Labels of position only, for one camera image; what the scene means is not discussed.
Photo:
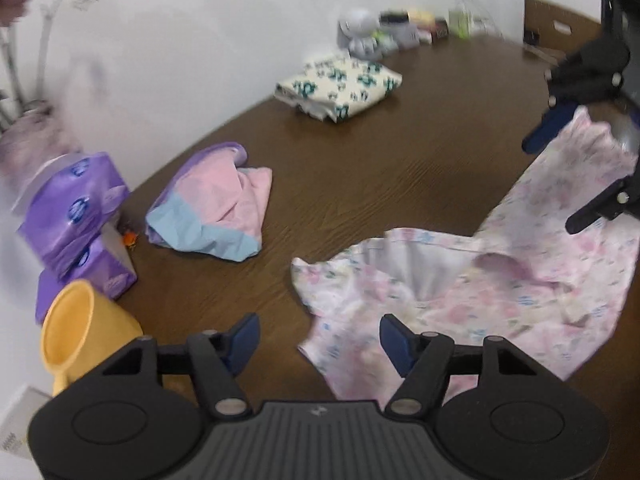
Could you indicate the pink blue purple cloth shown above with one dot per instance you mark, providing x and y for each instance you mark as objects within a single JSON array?
[{"x": 214, "y": 205}]

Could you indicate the green spray bottle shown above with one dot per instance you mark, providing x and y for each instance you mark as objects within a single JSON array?
[{"x": 459, "y": 21}]

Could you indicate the grey tin box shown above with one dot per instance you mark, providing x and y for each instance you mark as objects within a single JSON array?
[{"x": 404, "y": 34}]

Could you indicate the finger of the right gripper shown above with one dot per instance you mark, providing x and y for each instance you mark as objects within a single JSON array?
[
  {"x": 552, "y": 123},
  {"x": 621, "y": 197}
]

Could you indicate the small orange toy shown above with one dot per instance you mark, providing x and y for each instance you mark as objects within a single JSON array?
[{"x": 129, "y": 238}]

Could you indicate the yellow ceramic mug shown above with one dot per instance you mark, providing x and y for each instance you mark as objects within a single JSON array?
[{"x": 82, "y": 329}]

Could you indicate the dark red flat box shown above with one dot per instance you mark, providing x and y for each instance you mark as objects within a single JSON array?
[{"x": 433, "y": 31}]

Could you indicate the black small box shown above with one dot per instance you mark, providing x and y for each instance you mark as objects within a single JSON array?
[{"x": 393, "y": 18}]

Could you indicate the white paper booklet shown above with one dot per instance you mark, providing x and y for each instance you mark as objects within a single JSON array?
[{"x": 15, "y": 420}]

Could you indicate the fuzzy purple vase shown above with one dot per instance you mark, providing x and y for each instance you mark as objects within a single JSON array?
[{"x": 33, "y": 140}]

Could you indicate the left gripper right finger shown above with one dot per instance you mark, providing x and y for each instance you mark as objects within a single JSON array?
[{"x": 422, "y": 361}]

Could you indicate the yellow small container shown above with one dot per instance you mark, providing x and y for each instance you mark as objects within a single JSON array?
[{"x": 421, "y": 18}]

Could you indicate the lower purple tissue pack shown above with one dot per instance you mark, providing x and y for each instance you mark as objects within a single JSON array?
[{"x": 105, "y": 264}]

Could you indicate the white astronaut figurine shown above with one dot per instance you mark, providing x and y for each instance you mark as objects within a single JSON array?
[{"x": 355, "y": 34}]

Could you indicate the brown cardboard box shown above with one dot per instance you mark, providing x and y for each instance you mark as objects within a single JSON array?
[{"x": 556, "y": 29}]

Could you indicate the pink floral garment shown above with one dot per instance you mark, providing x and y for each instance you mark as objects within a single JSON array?
[{"x": 555, "y": 295}]

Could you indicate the upper purple tissue pack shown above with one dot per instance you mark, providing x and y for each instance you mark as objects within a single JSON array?
[{"x": 70, "y": 210}]

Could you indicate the green floral folded cloth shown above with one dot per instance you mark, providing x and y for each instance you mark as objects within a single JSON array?
[{"x": 337, "y": 87}]

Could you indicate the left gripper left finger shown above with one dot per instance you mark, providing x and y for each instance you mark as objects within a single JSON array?
[{"x": 216, "y": 360}]

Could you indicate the purple tissue pack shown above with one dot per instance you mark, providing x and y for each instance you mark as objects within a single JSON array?
[
  {"x": 70, "y": 210},
  {"x": 105, "y": 264}
]

